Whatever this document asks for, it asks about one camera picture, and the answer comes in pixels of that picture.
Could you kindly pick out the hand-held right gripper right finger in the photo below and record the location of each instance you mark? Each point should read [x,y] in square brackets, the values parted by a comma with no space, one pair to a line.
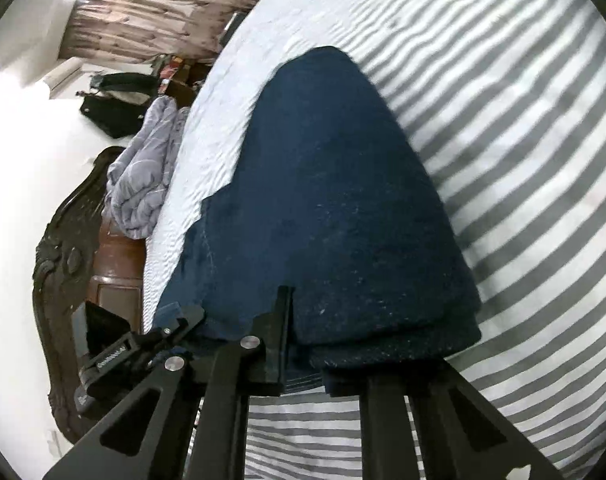
[388,410]

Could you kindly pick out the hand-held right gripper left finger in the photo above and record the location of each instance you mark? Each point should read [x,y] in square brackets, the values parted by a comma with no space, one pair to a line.
[278,340]

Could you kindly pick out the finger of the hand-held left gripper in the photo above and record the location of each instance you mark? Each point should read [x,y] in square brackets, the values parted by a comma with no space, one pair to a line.
[183,322]

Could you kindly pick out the dark blue denim pants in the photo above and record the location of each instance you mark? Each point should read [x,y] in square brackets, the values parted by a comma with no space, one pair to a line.
[333,210]

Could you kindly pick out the carved dark wooden headboard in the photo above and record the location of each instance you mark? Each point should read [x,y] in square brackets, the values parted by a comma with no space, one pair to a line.
[63,270]

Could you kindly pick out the folded grey quilt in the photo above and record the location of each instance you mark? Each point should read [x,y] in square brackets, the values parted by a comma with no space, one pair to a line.
[143,175]

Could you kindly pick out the hanging black clothes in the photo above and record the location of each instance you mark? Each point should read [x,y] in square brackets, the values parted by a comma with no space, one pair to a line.
[113,110]

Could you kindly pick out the beige dotted curtain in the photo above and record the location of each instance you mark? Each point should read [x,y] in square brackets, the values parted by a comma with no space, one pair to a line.
[158,5]

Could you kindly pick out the bed with striped sheet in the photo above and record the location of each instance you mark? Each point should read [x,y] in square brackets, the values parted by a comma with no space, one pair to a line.
[508,110]

